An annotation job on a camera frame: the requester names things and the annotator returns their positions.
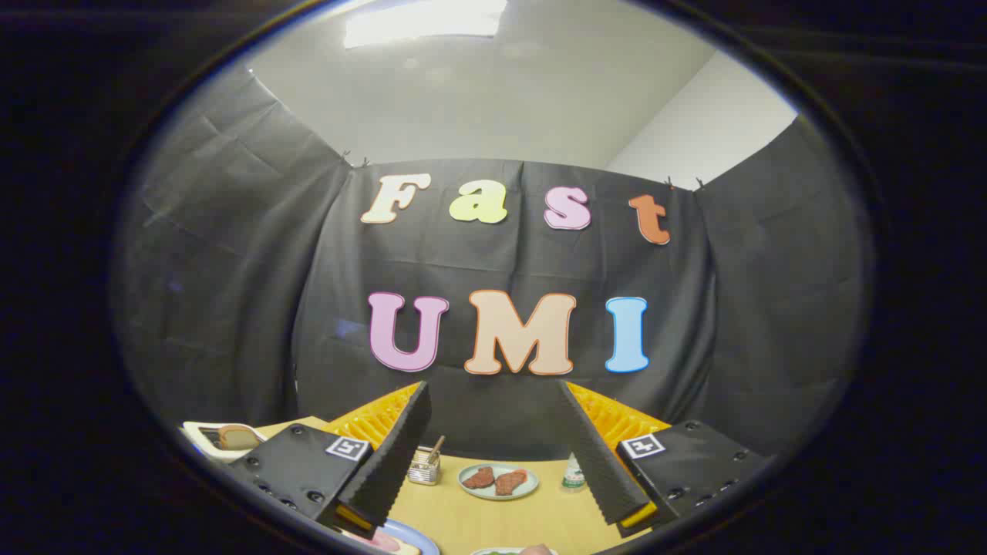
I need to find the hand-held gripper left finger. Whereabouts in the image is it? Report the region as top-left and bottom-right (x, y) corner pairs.
(227, 381), (433, 540)

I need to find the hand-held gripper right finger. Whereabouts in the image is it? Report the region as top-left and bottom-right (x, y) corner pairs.
(557, 381), (774, 539)

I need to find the toasted bread slice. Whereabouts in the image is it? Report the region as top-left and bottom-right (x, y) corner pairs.
(218, 424), (263, 450)

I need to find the blue plate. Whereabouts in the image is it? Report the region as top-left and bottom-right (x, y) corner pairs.
(339, 519), (440, 555)

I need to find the pale green plate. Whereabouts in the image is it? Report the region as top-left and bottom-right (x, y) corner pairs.
(458, 462), (540, 501)

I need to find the white toaster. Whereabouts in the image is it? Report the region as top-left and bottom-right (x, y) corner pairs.
(181, 420), (267, 462)

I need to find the black backdrop cloth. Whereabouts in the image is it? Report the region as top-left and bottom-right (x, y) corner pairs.
(112, 66), (876, 463)

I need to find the ceiling light panel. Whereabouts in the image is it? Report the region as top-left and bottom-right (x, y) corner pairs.
(343, 0), (508, 49)

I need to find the metal wire utensil holder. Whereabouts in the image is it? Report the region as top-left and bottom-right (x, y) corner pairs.
(408, 447), (442, 486)

